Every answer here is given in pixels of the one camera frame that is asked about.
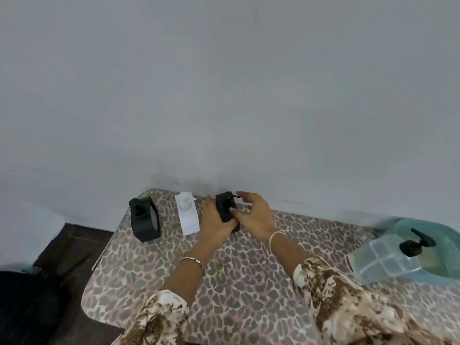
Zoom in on person's left hand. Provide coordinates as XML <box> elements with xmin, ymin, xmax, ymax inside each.
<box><xmin>198</xmin><ymin>195</ymin><xmax>240</xmax><ymax>245</ymax></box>

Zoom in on person's right hand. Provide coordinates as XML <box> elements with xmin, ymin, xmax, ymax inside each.
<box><xmin>229</xmin><ymin>191</ymin><xmax>277</xmax><ymax>243</ymax></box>

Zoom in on black square soap dispenser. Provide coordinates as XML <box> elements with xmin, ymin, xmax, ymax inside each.
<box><xmin>215</xmin><ymin>191</ymin><xmax>241</xmax><ymax>234</ymax></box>

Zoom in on white soap dispenser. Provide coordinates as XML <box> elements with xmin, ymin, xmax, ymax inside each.
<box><xmin>175</xmin><ymin>191</ymin><xmax>200</xmax><ymax>237</ymax></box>

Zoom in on tall clear plastic bottle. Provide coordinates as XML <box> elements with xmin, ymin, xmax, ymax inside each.
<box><xmin>346</xmin><ymin>228</ymin><xmax>432</xmax><ymax>284</ymax></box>

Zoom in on black pump with long tube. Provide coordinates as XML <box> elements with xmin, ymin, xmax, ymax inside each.
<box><xmin>399</xmin><ymin>228</ymin><xmax>437</xmax><ymax>258</ymax></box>

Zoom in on teal plastic basket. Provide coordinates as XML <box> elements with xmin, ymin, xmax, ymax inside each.
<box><xmin>377</xmin><ymin>218</ymin><xmax>460</xmax><ymax>284</ymax></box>

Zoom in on person's left forearm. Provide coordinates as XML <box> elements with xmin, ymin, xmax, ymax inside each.
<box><xmin>111</xmin><ymin>242</ymin><xmax>207</xmax><ymax>345</ymax></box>

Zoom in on person's right forearm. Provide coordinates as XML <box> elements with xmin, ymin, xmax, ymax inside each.
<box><xmin>267</xmin><ymin>230</ymin><xmax>457</xmax><ymax>345</ymax></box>

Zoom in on white wrist band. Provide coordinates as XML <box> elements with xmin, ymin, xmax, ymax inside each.
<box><xmin>268</xmin><ymin>230</ymin><xmax>287</xmax><ymax>250</ymax></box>

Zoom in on leopard print ironing board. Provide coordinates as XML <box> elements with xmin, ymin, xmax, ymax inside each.
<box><xmin>81</xmin><ymin>188</ymin><xmax>460</xmax><ymax>345</ymax></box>

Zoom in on gold bracelet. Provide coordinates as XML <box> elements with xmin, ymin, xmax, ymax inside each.
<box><xmin>179</xmin><ymin>257</ymin><xmax>206</xmax><ymax>278</ymax></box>

